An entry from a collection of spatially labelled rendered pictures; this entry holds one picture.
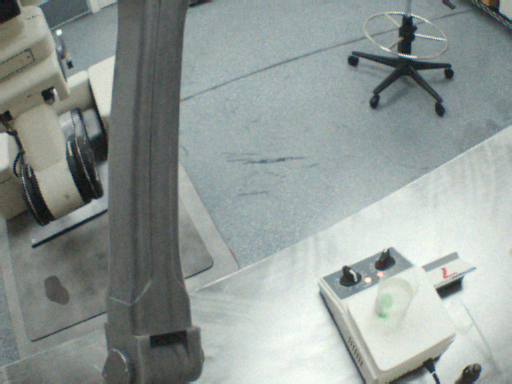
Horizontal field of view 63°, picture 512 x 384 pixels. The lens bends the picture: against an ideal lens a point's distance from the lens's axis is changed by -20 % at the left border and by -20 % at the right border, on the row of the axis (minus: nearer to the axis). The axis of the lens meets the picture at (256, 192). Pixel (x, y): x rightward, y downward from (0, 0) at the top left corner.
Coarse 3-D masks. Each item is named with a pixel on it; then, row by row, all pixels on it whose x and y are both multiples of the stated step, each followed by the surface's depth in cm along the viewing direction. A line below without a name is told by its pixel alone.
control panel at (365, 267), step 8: (392, 248) 71; (376, 256) 70; (392, 256) 69; (400, 256) 68; (352, 264) 71; (360, 264) 70; (368, 264) 69; (336, 272) 70; (360, 272) 68; (368, 272) 67; (376, 272) 67; (328, 280) 69; (336, 280) 68; (376, 280) 65; (336, 288) 66; (344, 288) 66; (352, 288) 65; (360, 288) 64; (344, 296) 64
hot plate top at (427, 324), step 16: (432, 288) 60; (352, 304) 60; (368, 304) 60; (416, 304) 59; (432, 304) 58; (368, 320) 59; (416, 320) 57; (432, 320) 57; (448, 320) 57; (368, 336) 57; (384, 336) 57; (400, 336) 56; (416, 336) 56; (432, 336) 55; (448, 336) 55; (368, 352) 56; (384, 352) 55; (400, 352) 55; (416, 352) 54; (384, 368) 54
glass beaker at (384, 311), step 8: (400, 264) 55; (408, 264) 55; (384, 272) 55; (392, 272) 56; (400, 272) 56; (408, 272) 56; (416, 272) 54; (384, 280) 57; (408, 280) 57; (416, 280) 54; (416, 288) 54; (376, 296) 56; (384, 296) 53; (376, 304) 56; (384, 304) 54; (392, 304) 53; (400, 304) 53; (408, 304) 54; (376, 312) 57; (384, 312) 55; (392, 312) 54; (400, 312) 54; (376, 320) 58; (384, 320) 57; (392, 320) 56; (400, 320) 57
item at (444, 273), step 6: (450, 264) 70; (456, 264) 69; (462, 264) 69; (468, 264) 68; (438, 270) 70; (444, 270) 69; (450, 270) 68; (456, 270) 67; (462, 270) 67; (432, 276) 69; (438, 276) 68; (444, 276) 67; (450, 276) 66; (432, 282) 67; (438, 282) 66
